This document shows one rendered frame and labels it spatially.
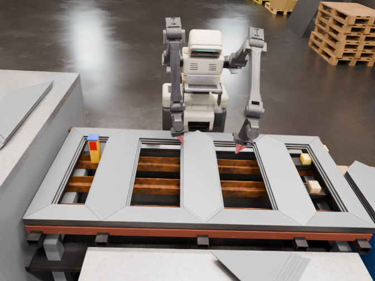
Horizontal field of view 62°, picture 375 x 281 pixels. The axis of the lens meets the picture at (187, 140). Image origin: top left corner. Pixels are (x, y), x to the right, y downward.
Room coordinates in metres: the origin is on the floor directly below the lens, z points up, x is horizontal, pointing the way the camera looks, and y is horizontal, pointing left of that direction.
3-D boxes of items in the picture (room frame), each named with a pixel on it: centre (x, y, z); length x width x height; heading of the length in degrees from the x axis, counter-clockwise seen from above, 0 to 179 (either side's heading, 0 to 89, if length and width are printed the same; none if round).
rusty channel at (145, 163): (1.52, -0.07, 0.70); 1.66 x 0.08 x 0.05; 93
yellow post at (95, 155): (1.48, 0.55, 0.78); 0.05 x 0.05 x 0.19; 3
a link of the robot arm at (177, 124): (1.50, 0.06, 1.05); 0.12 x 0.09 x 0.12; 8
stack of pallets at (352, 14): (6.18, -2.89, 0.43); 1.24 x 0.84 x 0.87; 6
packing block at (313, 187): (1.28, -0.70, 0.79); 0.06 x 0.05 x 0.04; 3
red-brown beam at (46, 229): (0.97, -0.09, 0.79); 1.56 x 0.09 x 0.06; 93
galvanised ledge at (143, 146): (1.82, -0.25, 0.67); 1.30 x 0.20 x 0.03; 93
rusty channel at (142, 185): (1.32, -0.08, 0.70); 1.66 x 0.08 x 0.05; 93
